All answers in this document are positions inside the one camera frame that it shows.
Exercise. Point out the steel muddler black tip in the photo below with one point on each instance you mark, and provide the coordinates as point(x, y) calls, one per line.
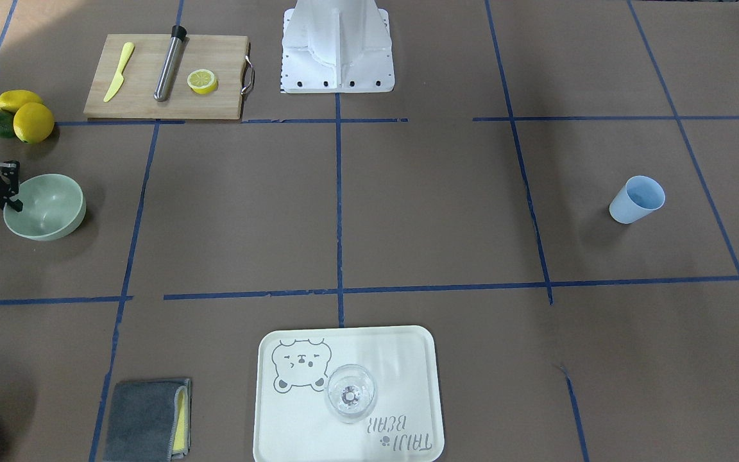
point(171, 62)

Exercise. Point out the green bowl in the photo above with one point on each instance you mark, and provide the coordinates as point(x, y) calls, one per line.
point(53, 206)

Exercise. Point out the yellow lemon upper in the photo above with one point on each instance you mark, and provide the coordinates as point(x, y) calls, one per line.
point(12, 100)

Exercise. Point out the yellow plastic knife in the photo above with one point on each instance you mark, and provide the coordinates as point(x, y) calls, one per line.
point(118, 77)

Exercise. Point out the clear glass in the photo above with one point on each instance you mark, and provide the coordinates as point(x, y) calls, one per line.
point(351, 393)

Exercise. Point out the grey yellow cloth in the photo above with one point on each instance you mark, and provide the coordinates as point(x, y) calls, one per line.
point(150, 420)

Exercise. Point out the cream bear tray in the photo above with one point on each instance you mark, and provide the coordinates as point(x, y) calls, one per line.
point(292, 419)

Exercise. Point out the yellow lemon round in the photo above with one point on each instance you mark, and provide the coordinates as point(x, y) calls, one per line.
point(33, 123)

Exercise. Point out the wooden cutting board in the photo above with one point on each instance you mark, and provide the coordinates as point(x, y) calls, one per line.
point(225, 55)

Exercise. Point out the half lemon slice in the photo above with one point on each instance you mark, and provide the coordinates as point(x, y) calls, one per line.
point(202, 81)

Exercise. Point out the light blue cup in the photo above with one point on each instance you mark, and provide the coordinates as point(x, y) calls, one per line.
point(639, 197)

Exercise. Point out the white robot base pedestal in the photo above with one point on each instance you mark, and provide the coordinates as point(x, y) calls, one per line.
point(336, 47)

